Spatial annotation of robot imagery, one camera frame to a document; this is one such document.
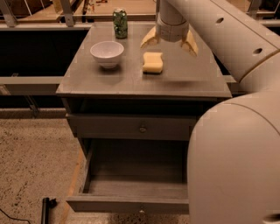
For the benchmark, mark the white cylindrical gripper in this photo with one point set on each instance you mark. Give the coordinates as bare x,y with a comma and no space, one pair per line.
171,33

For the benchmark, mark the yellow sponge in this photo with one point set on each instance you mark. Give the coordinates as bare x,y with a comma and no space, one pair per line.
152,62

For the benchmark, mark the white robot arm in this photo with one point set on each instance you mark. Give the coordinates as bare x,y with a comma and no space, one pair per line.
233,162

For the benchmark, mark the grey wooden drawer cabinet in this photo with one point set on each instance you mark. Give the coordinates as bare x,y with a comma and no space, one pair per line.
187,86

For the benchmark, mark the closed grey upper drawer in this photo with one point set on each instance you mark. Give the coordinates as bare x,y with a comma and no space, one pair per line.
131,127

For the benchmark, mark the open grey middle drawer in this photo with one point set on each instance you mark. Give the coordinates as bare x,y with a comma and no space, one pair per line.
133,176

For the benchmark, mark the green soda can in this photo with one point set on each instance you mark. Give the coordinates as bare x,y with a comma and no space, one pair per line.
120,23

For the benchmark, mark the white ceramic bowl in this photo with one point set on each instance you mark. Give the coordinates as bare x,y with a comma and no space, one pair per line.
107,54

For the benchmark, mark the grey metal railing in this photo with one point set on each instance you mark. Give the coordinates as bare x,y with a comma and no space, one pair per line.
35,84

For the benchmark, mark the black device on floor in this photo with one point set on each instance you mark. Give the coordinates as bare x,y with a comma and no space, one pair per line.
47,205

